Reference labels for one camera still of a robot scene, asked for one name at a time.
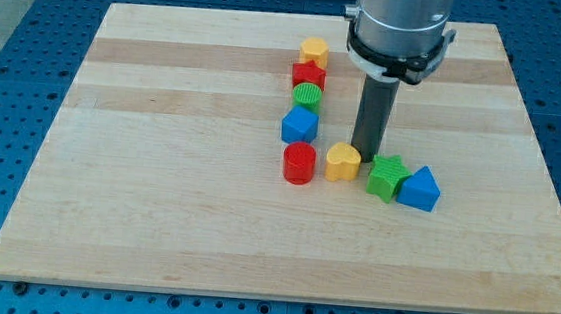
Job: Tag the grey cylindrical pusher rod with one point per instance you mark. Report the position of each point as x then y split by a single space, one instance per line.
375 108

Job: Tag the black white tool flange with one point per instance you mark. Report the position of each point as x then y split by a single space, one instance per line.
389 69

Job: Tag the yellow heart block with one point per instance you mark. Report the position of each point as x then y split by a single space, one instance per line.
342 162

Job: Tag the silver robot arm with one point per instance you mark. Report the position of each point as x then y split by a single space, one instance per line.
392 41

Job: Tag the green cylinder block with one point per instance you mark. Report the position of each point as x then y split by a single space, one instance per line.
308 96

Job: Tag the green star block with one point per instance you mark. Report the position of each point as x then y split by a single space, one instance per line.
386 177

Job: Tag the red star block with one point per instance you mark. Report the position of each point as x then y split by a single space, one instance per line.
308 72

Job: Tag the blue cube block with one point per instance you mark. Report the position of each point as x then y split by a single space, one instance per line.
299 124

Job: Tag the yellow hexagon block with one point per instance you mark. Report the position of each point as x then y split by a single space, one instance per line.
314 49

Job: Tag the red cylinder block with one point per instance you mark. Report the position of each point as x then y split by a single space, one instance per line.
299 163

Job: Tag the blue triangle block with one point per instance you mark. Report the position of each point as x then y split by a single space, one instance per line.
420 190

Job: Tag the wooden board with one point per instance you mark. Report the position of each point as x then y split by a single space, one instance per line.
162 172

